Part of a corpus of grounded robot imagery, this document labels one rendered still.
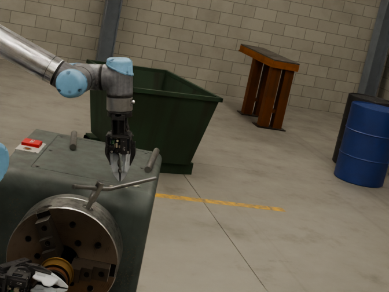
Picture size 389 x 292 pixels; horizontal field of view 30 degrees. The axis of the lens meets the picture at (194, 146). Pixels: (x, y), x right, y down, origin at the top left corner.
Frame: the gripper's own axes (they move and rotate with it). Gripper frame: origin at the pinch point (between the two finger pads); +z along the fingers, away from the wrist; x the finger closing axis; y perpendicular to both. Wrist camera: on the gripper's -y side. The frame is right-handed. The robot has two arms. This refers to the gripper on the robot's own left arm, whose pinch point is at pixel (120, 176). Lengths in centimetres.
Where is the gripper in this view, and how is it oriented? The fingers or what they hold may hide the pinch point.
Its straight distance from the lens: 215.8
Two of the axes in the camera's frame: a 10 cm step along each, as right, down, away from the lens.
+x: 10.0, 0.3, 0.0
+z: -0.3, 9.7, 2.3
